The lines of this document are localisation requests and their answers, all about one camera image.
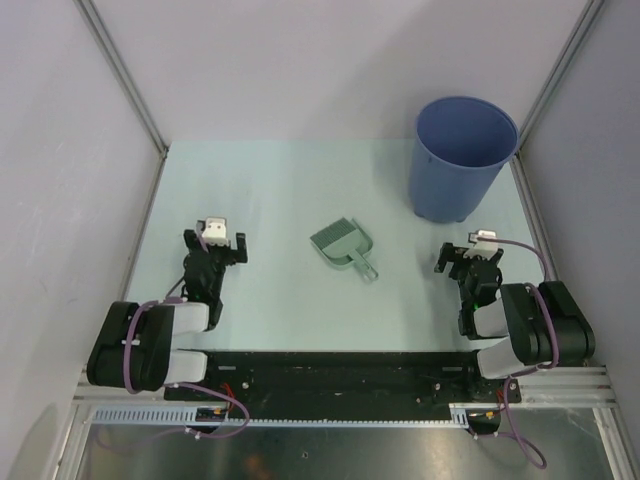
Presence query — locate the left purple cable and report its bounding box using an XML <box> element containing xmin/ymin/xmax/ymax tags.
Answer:
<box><xmin>94</xmin><ymin>222</ymin><xmax>251</xmax><ymax>446</ymax></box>

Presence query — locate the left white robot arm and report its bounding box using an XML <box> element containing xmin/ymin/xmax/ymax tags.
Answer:
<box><xmin>86</xmin><ymin>224</ymin><xmax>248</xmax><ymax>400</ymax></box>

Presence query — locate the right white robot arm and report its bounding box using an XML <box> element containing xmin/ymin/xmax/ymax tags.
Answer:
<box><xmin>434</xmin><ymin>236</ymin><xmax>596</xmax><ymax>401</ymax></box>

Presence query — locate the blue plastic waste bin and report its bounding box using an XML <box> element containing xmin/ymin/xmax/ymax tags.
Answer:
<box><xmin>408</xmin><ymin>96</ymin><xmax>520</xmax><ymax>224</ymax></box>

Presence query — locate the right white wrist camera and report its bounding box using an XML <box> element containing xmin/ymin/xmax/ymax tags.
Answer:
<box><xmin>463</xmin><ymin>230</ymin><xmax>499</xmax><ymax>260</ymax></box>

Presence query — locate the small green hand brush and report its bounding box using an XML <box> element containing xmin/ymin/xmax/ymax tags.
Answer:
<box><xmin>310</xmin><ymin>217</ymin><xmax>356</xmax><ymax>251</ymax></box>

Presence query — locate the aluminium frame post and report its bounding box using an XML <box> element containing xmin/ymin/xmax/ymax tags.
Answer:
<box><xmin>72</xmin><ymin>0</ymin><xmax>169</xmax><ymax>157</ymax></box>
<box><xmin>513</xmin><ymin>0</ymin><xmax>608</xmax><ymax>149</ymax></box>

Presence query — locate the left aluminium frame post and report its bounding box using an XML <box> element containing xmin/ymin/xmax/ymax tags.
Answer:
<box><xmin>72</xmin><ymin>0</ymin><xmax>169</xmax><ymax>157</ymax></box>

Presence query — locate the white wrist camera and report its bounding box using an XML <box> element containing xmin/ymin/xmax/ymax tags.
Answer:
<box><xmin>463</xmin><ymin>230</ymin><xmax>499</xmax><ymax>260</ymax></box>
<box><xmin>201</xmin><ymin>217</ymin><xmax>230</xmax><ymax>247</ymax></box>

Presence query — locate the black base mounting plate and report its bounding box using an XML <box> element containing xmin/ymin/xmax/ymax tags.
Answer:
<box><xmin>162</xmin><ymin>349</ymin><xmax>524</xmax><ymax>421</ymax></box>

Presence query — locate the grey slotted cable duct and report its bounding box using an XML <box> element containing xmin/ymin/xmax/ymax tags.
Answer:
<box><xmin>94</xmin><ymin>402</ymin><xmax>501</xmax><ymax>429</ymax></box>

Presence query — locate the right aluminium frame post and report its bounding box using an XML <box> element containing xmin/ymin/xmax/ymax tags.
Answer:
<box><xmin>513</xmin><ymin>0</ymin><xmax>608</xmax><ymax>149</ymax></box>

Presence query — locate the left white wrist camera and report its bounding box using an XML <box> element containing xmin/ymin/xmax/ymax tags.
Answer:
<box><xmin>201</xmin><ymin>217</ymin><xmax>230</xmax><ymax>247</ymax></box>

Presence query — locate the green plastic dustpan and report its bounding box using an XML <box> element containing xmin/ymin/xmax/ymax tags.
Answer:
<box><xmin>311</xmin><ymin>220</ymin><xmax>379</xmax><ymax>282</ymax></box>

